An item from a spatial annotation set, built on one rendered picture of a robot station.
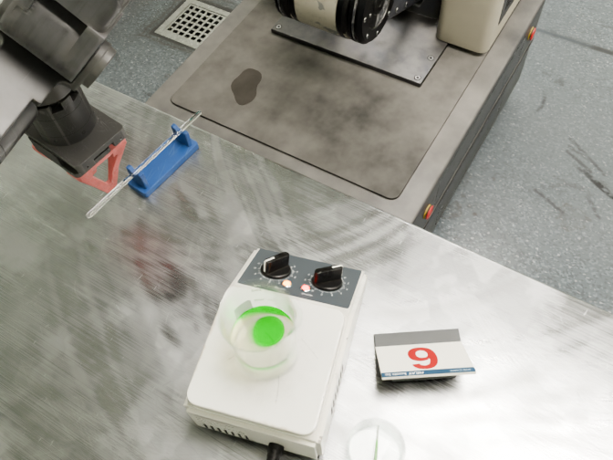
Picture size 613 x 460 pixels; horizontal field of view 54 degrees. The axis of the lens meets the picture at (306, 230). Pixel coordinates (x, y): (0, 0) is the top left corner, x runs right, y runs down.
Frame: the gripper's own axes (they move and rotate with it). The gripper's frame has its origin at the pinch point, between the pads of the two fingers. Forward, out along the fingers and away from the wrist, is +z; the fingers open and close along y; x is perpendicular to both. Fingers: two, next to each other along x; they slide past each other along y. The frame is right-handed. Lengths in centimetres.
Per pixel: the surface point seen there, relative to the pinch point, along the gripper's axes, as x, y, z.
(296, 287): 2.6, 26.9, 0.5
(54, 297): -12.7, 3.1, 6.4
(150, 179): 5.3, 1.1, 5.3
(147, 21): 80, -106, 81
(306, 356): -3.3, 33.0, -2.5
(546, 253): 75, 44, 81
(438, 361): 5.4, 42.3, 3.5
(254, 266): 2.2, 21.6, 1.4
